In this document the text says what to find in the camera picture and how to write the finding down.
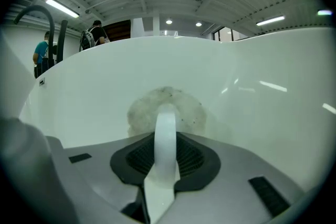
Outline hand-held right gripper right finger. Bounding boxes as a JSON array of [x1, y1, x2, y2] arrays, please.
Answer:
[[156, 131, 307, 224]]

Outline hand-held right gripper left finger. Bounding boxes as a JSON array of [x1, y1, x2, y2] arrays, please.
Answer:
[[64, 132, 154, 224]]

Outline white fluffy wiping pad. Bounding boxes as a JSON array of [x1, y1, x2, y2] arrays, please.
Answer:
[[127, 86, 208, 188]]

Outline white bathtub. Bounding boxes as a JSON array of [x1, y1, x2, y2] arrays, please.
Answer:
[[18, 27, 336, 221]]

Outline black and white backpack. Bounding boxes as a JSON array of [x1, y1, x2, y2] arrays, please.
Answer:
[[79, 28, 96, 51]]

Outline dark wooden staircase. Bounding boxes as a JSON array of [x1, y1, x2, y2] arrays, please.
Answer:
[[102, 19, 131, 42]]

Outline black gooseneck faucet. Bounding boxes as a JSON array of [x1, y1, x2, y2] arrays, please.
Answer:
[[13, 5, 56, 68]]

